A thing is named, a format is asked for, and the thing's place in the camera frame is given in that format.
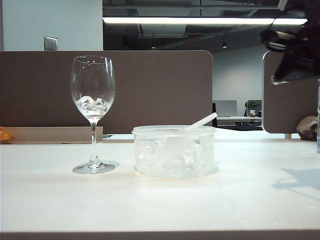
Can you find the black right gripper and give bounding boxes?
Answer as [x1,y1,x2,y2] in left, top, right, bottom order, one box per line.
[259,23,320,86]

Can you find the white plastic ice shovel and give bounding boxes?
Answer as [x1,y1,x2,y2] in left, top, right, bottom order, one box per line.
[159,112,219,171]

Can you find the clear round plastic container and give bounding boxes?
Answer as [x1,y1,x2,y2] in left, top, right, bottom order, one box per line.
[132,124,217,179]

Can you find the scooped clear ice cubes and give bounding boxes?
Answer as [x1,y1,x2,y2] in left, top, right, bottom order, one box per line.
[75,95,111,115]

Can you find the ice cubes pile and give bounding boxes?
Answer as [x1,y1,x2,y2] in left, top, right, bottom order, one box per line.
[136,138,213,175]

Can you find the clear wine glass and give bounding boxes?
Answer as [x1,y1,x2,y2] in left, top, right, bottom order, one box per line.
[70,55,117,175]

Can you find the narrow brown desk partition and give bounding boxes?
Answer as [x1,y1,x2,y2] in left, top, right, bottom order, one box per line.
[262,49,320,134]

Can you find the green potted plant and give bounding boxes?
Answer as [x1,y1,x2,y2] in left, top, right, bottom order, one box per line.
[244,99,261,118]

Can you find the white office desk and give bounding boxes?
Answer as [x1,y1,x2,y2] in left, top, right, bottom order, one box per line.
[216,115,263,131]

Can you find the brown crumpled bag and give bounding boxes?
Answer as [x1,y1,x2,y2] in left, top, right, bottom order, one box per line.
[296,115,319,141]

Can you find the grey office partition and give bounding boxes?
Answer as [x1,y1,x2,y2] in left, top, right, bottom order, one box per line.
[212,99,238,118]

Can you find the long ceiling light strip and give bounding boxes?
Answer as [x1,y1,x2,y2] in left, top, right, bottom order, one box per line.
[102,16,309,26]

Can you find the wide brown desk partition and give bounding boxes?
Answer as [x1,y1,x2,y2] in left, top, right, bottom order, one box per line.
[0,49,214,135]

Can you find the beige wooden ledge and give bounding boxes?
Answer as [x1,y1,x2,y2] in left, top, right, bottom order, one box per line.
[0,126,104,145]

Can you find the orange object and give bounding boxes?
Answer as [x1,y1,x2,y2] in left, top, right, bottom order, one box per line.
[0,126,14,141]

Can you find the metal wall switch plate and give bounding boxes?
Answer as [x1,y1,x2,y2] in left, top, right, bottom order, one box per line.
[43,35,59,51]

